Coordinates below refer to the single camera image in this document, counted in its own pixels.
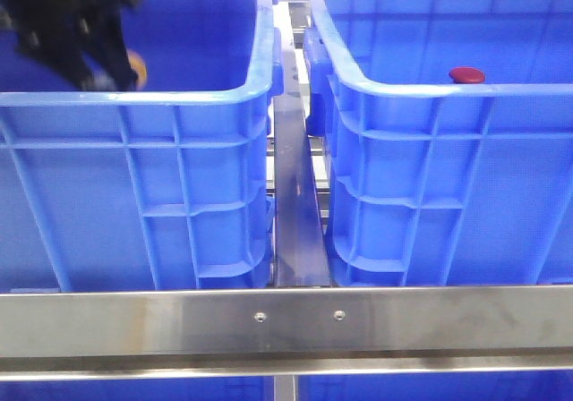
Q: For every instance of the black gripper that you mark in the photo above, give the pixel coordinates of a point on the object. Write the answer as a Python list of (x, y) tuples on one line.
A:
[(58, 31)]

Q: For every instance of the yellow round button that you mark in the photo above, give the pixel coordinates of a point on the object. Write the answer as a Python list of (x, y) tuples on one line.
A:
[(139, 67)]

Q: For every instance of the red round button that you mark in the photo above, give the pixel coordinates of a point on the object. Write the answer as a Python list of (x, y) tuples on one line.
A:
[(467, 75)]

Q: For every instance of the blue crate at left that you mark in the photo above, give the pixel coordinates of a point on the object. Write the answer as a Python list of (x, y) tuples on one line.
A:
[(163, 188)]

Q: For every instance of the large blue plastic crate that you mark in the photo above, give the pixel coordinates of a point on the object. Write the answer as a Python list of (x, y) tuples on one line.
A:
[(434, 183)]

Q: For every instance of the blue crate lower shelf left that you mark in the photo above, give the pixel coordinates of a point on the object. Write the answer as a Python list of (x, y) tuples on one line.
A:
[(231, 388)]

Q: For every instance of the blue crate shelf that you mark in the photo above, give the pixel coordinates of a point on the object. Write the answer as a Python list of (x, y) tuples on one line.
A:
[(231, 388), (476, 385)]

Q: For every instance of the blue crate lower shelf right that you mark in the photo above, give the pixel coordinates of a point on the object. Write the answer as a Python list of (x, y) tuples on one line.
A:
[(476, 385)]

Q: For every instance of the steel rack frame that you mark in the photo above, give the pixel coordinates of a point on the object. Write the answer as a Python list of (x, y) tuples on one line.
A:
[(302, 324)]

